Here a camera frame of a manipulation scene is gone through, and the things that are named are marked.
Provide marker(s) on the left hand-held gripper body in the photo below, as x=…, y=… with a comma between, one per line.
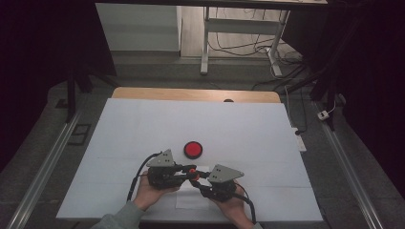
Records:
x=162, y=176

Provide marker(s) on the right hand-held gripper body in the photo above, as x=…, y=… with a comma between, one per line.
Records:
x=221, y=187

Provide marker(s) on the small orange stamp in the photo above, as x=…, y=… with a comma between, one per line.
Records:
x=193, y=173

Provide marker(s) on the white paper sheet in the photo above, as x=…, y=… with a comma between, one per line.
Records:
x=191, y=203

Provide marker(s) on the round red ink pad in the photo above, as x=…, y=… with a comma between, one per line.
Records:
x=193, y=149

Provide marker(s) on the person's left hand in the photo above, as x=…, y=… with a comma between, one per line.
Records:
x=149, y=194

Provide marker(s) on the person's right hand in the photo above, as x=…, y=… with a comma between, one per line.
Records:
x=232, y=210

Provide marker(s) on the large white table cover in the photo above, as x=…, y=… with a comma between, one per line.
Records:
x=223, y=124

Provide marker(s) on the dark table grommet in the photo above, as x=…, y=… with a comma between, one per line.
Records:
x=228, y=100

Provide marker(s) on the white power strip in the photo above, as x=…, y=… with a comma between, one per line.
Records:
x=300, y=142

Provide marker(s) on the black stand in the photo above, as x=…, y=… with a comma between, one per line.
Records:
x=70, y=95

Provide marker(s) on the small white adapter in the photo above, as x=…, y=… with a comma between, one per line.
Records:
x=323, y=115

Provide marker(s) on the white cabinet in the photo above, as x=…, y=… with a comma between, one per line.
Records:
x=140, y=28

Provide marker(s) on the metal floor rail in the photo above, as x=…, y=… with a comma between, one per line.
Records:
x=348, y=173
x=47, y=168

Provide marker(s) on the white desk frame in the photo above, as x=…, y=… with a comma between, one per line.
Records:
x=242, y=26

